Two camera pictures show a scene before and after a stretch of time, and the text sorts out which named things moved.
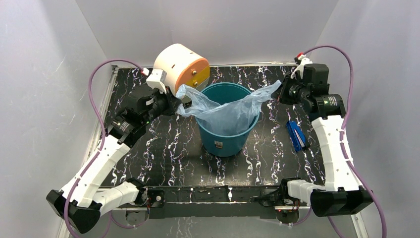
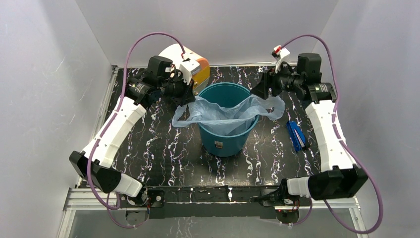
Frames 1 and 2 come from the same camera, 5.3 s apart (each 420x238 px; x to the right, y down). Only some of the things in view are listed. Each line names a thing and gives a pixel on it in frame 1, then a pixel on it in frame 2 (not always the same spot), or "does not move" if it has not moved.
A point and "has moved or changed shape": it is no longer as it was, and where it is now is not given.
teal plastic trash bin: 217,144 does not move
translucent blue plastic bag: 224,118 has moved or changed shape
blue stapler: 297,139 does not move
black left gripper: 173,102 to 187,95
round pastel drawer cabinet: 183,66 does not move
